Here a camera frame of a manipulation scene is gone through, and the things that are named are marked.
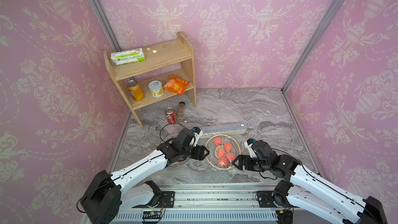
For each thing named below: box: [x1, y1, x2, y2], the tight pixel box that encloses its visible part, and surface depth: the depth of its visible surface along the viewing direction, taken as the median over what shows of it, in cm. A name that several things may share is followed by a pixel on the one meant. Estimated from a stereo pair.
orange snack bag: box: [162, 74, 191, 97], surface depth 90 cm
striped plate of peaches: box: [205, 134, 241, 171], surface depth 89 cm
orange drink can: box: [126, 79, 146, 102], surface depth 81 cm
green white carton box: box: [110, 47, 146, 66], surface depth 73 cm
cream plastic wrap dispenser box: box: [200, 122, 248, 138], surface depth 94 cm
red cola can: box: [164, 106, 177, 124], surface depth 97 cm
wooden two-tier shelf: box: [103, 32, 197, 130], surface depth 80 cm
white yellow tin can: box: [148, 80, 164, 98], surface depth 89 cm
